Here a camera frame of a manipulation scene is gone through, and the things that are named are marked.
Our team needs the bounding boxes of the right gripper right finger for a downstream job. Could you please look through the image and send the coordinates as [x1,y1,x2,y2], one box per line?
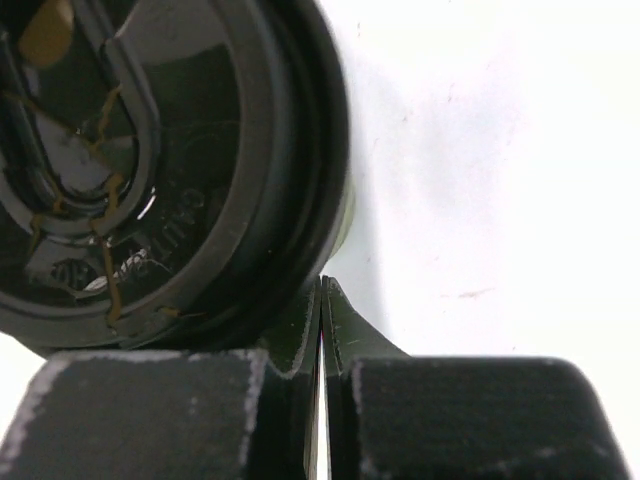
[320,276,408,479]

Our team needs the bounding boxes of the green paper cup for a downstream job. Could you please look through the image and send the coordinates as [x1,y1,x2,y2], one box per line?
[330,183,356,258]

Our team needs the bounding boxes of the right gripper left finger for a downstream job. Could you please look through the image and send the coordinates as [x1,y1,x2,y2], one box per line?
[254,280,320,479]

